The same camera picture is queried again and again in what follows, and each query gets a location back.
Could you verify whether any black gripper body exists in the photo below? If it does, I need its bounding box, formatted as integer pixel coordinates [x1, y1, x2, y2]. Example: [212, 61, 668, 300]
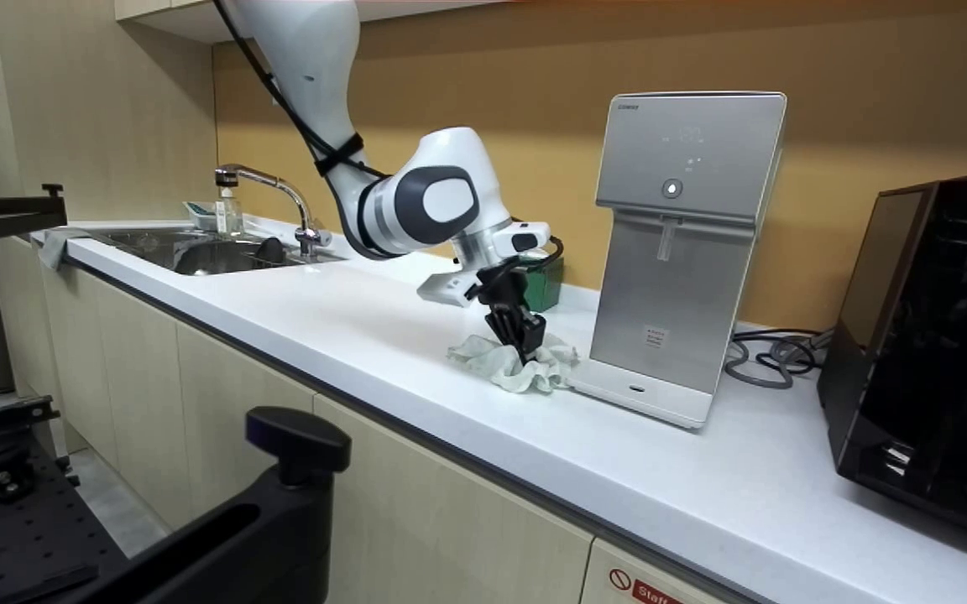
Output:
[466, 264, 526, 337]

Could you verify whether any white towel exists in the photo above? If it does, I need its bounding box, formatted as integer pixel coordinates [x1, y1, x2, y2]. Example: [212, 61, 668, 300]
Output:
[446, 337, 582, 397]

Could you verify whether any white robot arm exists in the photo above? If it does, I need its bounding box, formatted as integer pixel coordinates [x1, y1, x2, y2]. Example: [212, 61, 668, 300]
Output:
[215, 0, 552, 360]

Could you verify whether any green tissue box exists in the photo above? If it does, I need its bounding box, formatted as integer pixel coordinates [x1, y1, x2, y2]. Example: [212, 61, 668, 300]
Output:
[523, 263, 563, 311]

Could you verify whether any chrome sink faucet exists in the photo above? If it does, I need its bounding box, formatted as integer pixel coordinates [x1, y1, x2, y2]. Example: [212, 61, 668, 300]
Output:
[215, 164, 334, 253]

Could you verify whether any silver water dispenser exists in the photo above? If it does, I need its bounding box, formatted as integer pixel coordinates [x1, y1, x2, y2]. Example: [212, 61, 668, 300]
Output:
[571, 90, 786, 434]

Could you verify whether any clear soap bottle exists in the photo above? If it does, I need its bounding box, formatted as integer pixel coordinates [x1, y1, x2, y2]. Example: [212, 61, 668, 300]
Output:
[212, 189, 241, 235]

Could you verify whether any red warning sticker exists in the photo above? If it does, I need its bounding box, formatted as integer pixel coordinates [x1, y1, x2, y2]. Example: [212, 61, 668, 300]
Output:
[608, 566, 681, 604]

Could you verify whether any stainless steel sink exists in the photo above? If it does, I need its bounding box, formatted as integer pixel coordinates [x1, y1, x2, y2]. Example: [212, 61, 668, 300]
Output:
[96, 227, 337, 277]

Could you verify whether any black microwave oven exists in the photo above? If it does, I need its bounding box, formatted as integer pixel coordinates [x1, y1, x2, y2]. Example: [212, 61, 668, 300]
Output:
[819, 174, 967, 527]

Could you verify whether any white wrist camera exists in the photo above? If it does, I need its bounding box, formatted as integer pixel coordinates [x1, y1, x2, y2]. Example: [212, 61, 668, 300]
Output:
[416, 273, 475, 306]

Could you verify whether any black power cable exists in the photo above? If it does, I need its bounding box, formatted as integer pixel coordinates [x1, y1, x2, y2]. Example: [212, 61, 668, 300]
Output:
[723, 325, 838, 392]

